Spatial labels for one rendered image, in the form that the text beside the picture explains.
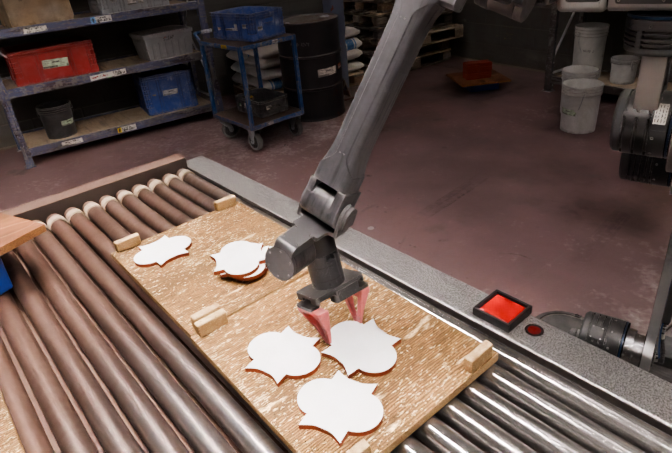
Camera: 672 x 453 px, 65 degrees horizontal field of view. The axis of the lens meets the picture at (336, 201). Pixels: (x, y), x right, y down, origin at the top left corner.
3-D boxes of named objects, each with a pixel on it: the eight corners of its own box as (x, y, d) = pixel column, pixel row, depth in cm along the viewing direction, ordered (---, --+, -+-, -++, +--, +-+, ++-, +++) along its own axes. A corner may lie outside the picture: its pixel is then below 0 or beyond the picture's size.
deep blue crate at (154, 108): (187, 97, 559) (180, 61, 542) (199, 105, 527) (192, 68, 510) (139, 107, 537) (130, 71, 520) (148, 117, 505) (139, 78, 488)
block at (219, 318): (224, 318, 100) (222, 306, 99) (229, 323, 99) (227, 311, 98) (195, 334, 97) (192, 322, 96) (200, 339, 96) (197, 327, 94)
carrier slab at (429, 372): (337, 264, 116) (337, 258, 115) (498, 360, 87) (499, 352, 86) (191, 343, 97) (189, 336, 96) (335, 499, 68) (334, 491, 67)
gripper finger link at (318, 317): (362, 334, 90) (349, 285, 88) (330, 355, 87) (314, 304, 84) (339, 325, 96) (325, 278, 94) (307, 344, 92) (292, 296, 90)
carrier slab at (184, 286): (238, 206, 146) (237, 200, 145) (336, 262, 117) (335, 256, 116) (112, 258, 126) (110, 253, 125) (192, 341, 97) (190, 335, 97)
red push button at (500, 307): (497, 299, 102) (497, 293, 101) (525, 313, 98) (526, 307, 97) (478, 314, 98) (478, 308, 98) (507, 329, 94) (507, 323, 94)
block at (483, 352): (484, 351, 87) (485, 337, 86) (494, 356, 86) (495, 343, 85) (462, 369, 84) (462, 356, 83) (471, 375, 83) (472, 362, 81)
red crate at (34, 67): (89, 65, 497) (81, 34, 485) (101, 72, 463) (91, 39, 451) (11, 80, 466) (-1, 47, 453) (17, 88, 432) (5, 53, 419)
